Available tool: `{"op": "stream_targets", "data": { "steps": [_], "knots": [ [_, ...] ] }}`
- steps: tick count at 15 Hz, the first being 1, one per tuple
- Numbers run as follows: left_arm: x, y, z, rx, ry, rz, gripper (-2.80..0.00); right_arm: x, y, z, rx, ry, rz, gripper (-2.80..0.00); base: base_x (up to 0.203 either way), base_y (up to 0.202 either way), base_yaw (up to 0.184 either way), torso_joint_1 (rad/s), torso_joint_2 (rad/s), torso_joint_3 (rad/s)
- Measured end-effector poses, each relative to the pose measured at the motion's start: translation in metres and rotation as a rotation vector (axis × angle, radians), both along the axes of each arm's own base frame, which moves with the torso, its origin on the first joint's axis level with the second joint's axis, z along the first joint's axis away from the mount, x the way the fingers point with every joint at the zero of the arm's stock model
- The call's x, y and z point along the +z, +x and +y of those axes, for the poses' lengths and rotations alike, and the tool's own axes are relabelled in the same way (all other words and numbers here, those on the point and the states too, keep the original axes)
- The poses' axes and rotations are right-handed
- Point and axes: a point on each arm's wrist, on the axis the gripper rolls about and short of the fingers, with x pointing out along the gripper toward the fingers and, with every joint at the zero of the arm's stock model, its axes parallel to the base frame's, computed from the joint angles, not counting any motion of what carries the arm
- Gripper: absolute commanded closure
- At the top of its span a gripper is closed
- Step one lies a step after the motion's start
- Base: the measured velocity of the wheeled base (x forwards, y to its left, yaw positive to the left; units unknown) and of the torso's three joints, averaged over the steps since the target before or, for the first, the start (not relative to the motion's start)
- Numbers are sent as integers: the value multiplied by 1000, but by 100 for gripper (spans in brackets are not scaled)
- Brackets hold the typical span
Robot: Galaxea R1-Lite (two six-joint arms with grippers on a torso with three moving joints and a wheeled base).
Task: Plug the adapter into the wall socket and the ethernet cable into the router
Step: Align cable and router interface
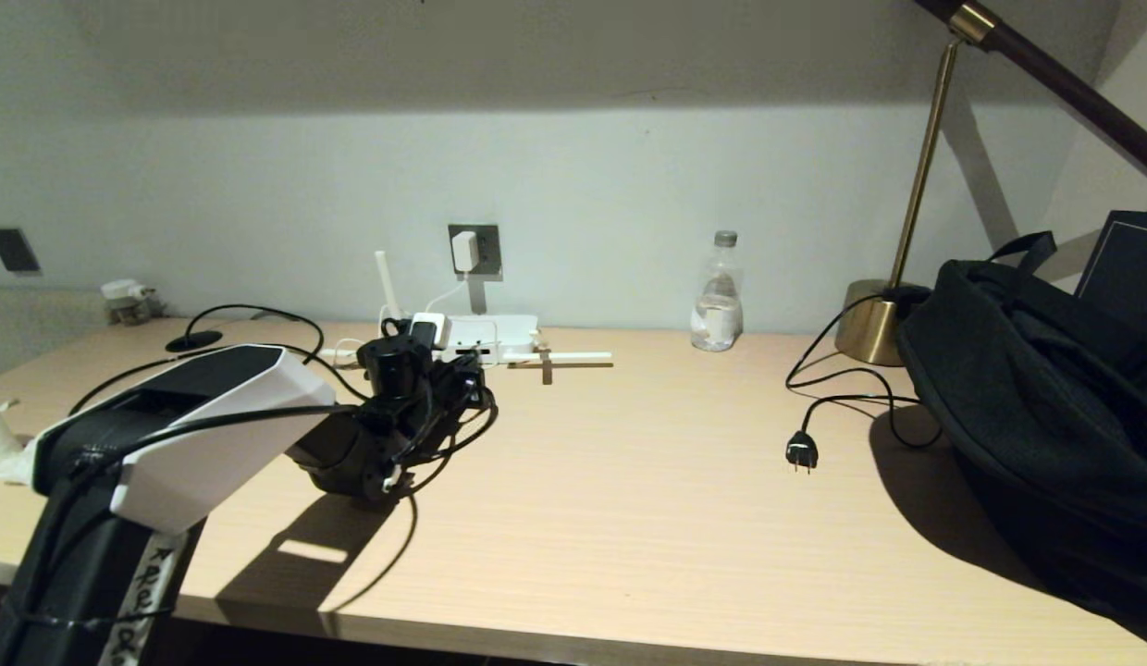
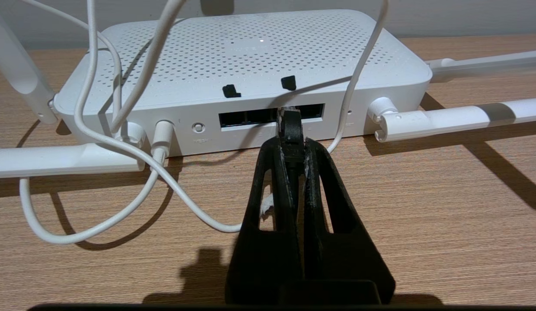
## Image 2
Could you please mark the black tape piece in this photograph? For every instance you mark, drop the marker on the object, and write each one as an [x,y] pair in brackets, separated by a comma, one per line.
[231,91]
[288,82]

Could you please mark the white perforated router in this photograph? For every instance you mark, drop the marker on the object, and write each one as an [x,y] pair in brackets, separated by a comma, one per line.
[250,56]

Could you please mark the white router antenna grey band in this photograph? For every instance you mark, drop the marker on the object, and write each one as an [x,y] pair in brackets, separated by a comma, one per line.
[445,119]

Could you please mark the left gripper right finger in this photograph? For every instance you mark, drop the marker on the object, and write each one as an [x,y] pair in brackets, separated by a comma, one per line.
[337,259]

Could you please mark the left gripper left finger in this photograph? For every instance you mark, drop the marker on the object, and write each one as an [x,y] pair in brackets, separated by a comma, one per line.
[255,259]

